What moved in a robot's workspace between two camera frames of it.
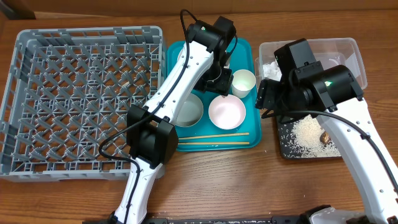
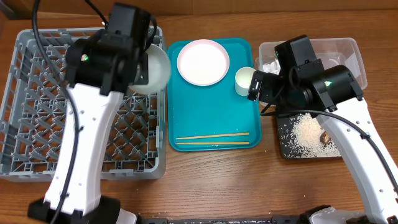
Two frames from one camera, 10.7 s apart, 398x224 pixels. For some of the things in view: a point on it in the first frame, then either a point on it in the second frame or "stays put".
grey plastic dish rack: (67, 89) stays put
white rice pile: (300, 137) stays put
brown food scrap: (324, 138) stays put
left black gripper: (222, 86) → (142, 61)
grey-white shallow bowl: (191, 112) → (158, 71)
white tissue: (272, 71) stays put
